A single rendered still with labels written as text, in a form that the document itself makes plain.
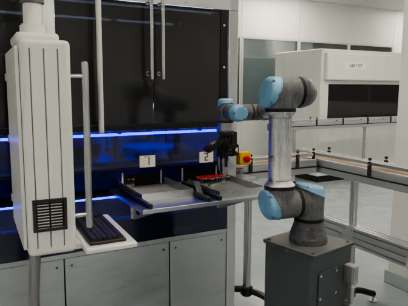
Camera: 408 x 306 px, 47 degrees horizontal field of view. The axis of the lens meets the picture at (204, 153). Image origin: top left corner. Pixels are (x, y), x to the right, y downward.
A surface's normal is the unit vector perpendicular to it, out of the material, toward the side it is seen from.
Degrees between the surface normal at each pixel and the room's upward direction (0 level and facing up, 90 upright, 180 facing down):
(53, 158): 90
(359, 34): 90
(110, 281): 90
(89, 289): 90
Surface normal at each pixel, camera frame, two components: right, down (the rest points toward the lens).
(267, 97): -0.91, -0.08
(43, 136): 0.44, 0.13
